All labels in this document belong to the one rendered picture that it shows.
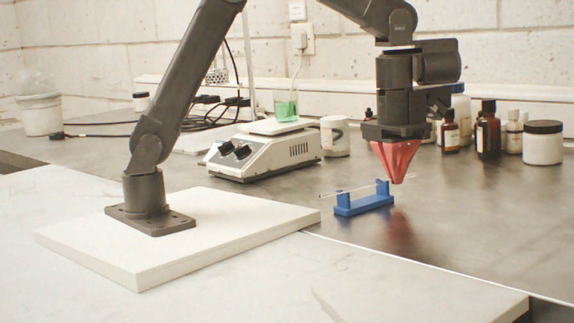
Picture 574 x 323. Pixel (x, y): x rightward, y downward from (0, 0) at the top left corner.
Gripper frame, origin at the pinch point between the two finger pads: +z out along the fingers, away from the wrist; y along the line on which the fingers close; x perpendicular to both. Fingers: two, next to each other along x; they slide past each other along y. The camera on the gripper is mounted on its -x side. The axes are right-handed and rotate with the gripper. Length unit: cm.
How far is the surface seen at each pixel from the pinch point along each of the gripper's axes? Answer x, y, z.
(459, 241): 9.0, -20.5, 3.4
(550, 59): -46.9, 4.4, -15.1
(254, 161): 9.7, 27.5, -0.6
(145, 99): -17, 142, -3
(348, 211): 11.7, -1.7, 2.5
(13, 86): -3, 275, -3
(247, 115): -26, 88, 0
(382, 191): 3.5, -0.2, 1.5
